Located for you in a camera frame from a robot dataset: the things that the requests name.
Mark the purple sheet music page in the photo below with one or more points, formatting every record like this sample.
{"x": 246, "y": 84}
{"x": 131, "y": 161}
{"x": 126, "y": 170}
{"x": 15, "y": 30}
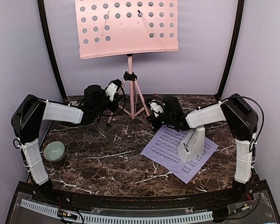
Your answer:
{"x": 190, "y": 169}
{"x": 162, "y": 148}

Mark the lower purple sheet music page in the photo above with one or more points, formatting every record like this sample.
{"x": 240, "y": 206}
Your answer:
{"x": 190, "y": 169}

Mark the black frame post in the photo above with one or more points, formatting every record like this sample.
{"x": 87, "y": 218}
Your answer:
{"x": 50, "y": 50}
{"x": 232, "y": 49}

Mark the upper purple sheet music page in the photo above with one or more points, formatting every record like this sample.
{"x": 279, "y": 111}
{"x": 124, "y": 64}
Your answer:
{"x": 162, "y": 148}

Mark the white metronome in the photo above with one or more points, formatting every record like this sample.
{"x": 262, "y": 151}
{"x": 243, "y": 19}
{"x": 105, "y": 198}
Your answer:
{"x": 192, "y": 145}

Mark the black front rail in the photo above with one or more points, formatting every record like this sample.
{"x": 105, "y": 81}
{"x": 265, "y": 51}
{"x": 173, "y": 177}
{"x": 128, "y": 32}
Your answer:
{"x": 209, "y": 200}

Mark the sticker sheet card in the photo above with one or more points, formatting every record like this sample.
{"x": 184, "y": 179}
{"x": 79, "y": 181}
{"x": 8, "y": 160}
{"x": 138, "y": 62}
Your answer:
{"x": 74, "y": 102}

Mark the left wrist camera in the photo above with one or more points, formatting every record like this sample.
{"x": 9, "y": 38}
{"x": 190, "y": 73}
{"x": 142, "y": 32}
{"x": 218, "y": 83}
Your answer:
{"x": 93, "y": 95}

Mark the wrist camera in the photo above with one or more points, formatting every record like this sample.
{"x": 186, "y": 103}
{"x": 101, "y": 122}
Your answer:
{"x": 172, "y": 106}
{"x": 93, "y": 95}

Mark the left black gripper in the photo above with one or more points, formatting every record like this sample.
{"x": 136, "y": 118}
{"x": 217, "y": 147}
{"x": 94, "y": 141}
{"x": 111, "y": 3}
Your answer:
{"x": 113, "y": 108}

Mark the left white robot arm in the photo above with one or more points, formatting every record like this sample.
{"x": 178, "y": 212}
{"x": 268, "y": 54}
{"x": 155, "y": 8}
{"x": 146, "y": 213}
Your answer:
{"x": 27, "y": 121}

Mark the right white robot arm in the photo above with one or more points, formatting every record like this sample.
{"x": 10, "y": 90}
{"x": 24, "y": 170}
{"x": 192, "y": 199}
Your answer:
{"x": 239, "y": 115}

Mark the left black frame post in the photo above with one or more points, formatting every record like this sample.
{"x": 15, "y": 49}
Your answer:
{"x": 50, "y": 50}

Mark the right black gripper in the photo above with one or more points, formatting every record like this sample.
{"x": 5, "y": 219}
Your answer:
{"x": 157, "y": 124}

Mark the white slotted cable duct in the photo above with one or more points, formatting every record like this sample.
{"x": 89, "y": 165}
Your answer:
{"x": 70, "y": 217}

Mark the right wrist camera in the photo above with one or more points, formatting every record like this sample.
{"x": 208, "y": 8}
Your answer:
{"x": 172, "y": 106}

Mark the pink music stand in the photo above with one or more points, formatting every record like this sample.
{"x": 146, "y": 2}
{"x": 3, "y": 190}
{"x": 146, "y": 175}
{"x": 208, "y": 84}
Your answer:
{"x": 127, "y": 27}

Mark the right black frame post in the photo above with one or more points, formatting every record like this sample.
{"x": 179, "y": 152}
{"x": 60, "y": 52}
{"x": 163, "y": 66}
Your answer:
{"x": 232, "y": 49}

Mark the green ceramic bowl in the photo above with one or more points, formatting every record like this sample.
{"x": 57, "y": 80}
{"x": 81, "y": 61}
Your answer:
{"x": 54, "y": 151}

